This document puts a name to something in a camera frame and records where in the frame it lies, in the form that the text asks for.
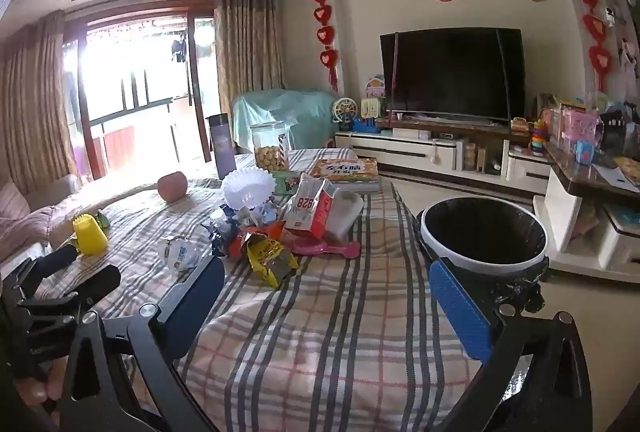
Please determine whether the white television cabinet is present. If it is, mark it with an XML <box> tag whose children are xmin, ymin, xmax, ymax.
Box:
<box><xmin>334</xmin><ymin>116</ymin><xmax>556</xmax><ymax>199</ymax></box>

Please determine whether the pink storage box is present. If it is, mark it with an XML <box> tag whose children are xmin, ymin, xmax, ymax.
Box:
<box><xmin>560</xmin><ymin>106</ymin><xmax>601</xmax><ymax>145</ymax></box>

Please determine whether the orange picture book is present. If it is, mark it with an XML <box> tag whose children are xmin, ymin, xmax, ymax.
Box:
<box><xmin>612</xmin><ymin>156</ymin><xmax>640</xmax><ymax>188</ymax></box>

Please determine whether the pink covered sofa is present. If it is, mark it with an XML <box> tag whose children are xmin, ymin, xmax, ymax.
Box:
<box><xmin>0</xmin><ymin>172</ymin><xmax>81</xmax><ymax>265</ymax></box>

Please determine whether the clear cookie jar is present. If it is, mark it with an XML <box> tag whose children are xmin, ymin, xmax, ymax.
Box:
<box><xmin>249</xmin><ymin>121</ymin><xmax>292</xmax><ymax>173</ymax></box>

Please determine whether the person's left hand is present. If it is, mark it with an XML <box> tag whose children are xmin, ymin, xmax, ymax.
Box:
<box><xmin>22</xmin><ymin>374</ymin><xmax>63</xmax><ymax>413</ymax></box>

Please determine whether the red apple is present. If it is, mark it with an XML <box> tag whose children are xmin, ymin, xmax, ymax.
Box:
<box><xmin>157</xmin><ymin>171</ymin><xmax>189</xmax><ymax>203</ymax></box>

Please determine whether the pink plastic pouch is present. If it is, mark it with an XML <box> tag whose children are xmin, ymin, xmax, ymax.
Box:
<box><xmin>287</xmin><ymin>237</ymin><xmax>362</xmax><ymax>259</ymax></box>

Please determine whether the rainbow stacking ring toy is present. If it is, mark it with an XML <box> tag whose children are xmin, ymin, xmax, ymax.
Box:
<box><xmin>530</xmin><ymin>118</ymin><xmax>550</xmax><ymax>157</ymax></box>

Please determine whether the brown patterned curtain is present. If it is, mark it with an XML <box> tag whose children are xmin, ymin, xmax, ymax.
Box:
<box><xmin>213</xmin><ymin>0</ymin><xmax>287</xmax><ymax>114</ymax></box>
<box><xmin>0</xmin><ymin>9</ymin><xmax>79</xmax><ymax>213</ymax></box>

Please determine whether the sliding glass door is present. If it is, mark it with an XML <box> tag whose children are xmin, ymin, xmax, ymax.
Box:
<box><xmin>62</xmin><ymin>1</ymin><xmax>217</xmax><ymax>185</ymax></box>

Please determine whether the red snack wrapper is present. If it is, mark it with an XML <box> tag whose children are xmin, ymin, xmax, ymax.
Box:
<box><xmin>235</xmin><ymin>222</ymin><xmax>286</xmax><ymax>245</ymax></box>

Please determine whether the yellow toy cup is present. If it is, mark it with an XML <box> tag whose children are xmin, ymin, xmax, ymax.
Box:
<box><xmin>72</xmin><ymin>213</ymin><xmax>109</xmax><ymax>256</ymax></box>

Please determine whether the white paper wrapper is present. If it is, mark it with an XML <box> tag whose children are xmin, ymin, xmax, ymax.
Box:
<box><xmin>157</xmin><ymin>234</ymin><xmax>203</xmax><ymax>271</ymax></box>

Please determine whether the red heart string decoration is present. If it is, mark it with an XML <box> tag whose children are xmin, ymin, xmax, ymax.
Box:
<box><xmin>563</xmin><ymin>0</ymin><xmax>614</xmax><ymax>94</ymax></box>
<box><xmin>312</xmin><ymin>0</ymin><xmax>342</xmax><ymax>94</ymax></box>

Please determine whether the toy ferris wheel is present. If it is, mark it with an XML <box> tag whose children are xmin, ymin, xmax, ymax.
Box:
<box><xmin>332</xmin><ymin>97</ymin><xmax>357</xmax><ymax>132</ymax></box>

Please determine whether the white red milk carton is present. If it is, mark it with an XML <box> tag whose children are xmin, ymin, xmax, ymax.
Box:
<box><xmin>284</xmin><ymin>177</ymin><xmax>365</xmax><ymax>243</ymax></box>

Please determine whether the teal cloth covered chair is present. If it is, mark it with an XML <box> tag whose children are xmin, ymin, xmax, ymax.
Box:
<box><xmin>231</xmin><ymin>87</ymin><xmax>342</xmax><ymax>154</ymax></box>

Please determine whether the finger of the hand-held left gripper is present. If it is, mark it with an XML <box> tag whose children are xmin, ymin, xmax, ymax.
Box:
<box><xmin>24</xmin><ymin>264</ymin><xmax>122</xmax><ymax>329</ymax></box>
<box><xmin>11</xmin><ymin>244</ymin><xmax>81</xmax><ymax>299</ymax></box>

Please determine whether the black television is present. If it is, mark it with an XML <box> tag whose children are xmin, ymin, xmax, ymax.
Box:
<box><xmin>379</xmin><ymin>27</ymin><xmax>527</xmax><ymax>123</ymax></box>

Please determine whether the marble top coffee table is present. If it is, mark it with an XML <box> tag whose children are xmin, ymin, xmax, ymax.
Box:
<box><xmin>531</xmin><ymin>139</ymin><xmax>640</xmax><ymax>284</ymax></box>

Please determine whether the yellow snack wrapper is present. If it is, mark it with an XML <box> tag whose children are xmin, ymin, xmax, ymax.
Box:
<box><xmin>242</xmin><ymin>232</ymin><xmax>301</xmax><ymax>290</ymax></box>

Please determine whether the orange book box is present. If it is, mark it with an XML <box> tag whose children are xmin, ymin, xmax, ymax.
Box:
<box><xmin>305</xmin><ymin>157</ymin><xmax>384</xmax><ymax>193</ymax></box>

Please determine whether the black toy organizer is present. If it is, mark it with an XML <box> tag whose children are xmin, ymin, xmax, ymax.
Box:
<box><xmin>599</xmin><ymin>108</ymin><xmax>632</xmax><ymax>148</ymax></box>

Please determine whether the crumpled wrapper pile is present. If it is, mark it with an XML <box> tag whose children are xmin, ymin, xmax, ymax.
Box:
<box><xmin>201</xmin><ymin>204</ymin><xmax>273</xmax><ymax>258</ymax></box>

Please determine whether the small green box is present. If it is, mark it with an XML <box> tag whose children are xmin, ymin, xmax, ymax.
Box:
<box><xmin>272</xmin><ymin>173</ymin><xmax>303</xmax><ymax>195</ymax></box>

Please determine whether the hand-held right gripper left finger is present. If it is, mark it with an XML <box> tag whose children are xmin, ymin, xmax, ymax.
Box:
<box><xmin>60</xmin><ymin>256</ymin><xmax>227</xmax><ymax>432</ymax></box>

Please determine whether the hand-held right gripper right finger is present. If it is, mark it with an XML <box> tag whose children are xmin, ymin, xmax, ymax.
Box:
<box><xmin>429</xmin><ymin>258</ymin><xmax>593</xmax><ymax>432</ymax></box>

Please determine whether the purple drink bottle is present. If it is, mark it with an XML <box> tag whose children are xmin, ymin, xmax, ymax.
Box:
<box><xmin>207</xmin><ymin>113</ymin><xmax>237</xmax><ymax>180</ymax></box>

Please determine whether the black round trash bin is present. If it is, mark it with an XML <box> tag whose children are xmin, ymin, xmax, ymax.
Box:
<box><xmin>417</xmin><ymin>198</ymin><xmax>550</xmax><ymax>313</ymax></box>

